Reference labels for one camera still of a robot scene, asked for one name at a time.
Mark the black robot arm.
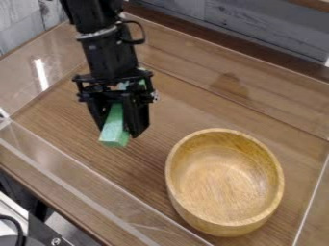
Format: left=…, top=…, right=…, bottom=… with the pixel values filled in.
left=58, top=0, right=155, bottom=137

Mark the clear acrylic tray wall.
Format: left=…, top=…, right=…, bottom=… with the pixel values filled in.
left=0, top=18, right=329, bottom=246

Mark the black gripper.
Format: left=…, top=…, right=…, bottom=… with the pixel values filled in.
left=73, top=23, right=155, bottom=138

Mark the brown wooden bowl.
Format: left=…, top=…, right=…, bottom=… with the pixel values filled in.
left=164, top=128, right=285, bottom=237

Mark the black cable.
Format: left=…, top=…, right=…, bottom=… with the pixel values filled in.
left=0, top=214, right=25, bottom=246

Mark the black metal table frame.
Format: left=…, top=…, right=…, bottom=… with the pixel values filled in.
left=0, top=171, right=101, bottom=246

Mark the green rectangular block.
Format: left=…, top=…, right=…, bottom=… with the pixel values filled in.
left=99, top=80, right=148, bottom=147

